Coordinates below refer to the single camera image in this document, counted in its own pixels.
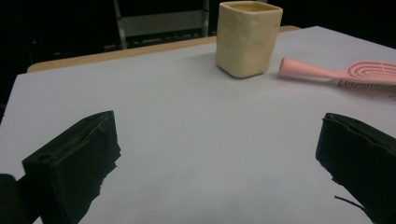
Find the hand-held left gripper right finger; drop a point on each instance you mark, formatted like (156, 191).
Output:
(361, 155)

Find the grey metal stand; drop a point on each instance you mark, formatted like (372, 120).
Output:
(162, 26)

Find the cream square ceramic cup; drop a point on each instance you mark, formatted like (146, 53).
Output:
(247, 39)

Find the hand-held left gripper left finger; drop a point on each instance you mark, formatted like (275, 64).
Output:
(73, 161)

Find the pink hairbrush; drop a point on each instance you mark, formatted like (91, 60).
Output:
(351, 73)

